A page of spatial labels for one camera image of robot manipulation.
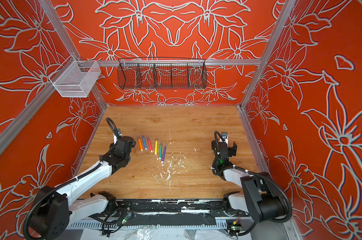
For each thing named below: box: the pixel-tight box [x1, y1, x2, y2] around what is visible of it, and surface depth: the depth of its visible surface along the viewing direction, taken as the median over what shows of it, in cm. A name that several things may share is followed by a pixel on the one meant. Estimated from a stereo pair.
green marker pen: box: [158, 145, 163, 160], surface depth 94 cm
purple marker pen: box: [161, 144, 167, 164], surface depth 94 cm
